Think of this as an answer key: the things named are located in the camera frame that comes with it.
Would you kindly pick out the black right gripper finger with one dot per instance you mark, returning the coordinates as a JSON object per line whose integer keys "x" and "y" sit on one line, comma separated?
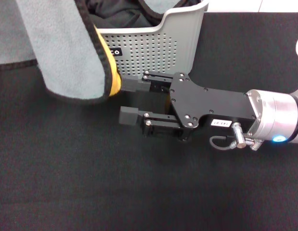
{"x": 128, "y": 116}
{"x": 134, "y": 83}

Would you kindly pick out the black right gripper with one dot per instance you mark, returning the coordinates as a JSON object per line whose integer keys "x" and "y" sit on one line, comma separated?
{"x": 211, "y": 103}

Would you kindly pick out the grey towel with black trim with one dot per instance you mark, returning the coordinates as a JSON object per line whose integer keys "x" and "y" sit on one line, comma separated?
{"x": 161, "y": 4}
{"x": 65, "y": 55}

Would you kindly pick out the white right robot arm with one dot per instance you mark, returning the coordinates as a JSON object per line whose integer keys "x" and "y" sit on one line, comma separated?
{"x": 276, "y": 115}

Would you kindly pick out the grey perforated plastic storage box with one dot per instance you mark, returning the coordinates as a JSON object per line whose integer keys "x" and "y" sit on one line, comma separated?
{"x": 149, "y": 53}

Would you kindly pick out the black tablecloth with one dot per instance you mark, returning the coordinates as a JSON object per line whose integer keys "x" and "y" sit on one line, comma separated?
{"x": 115, "y": 180}

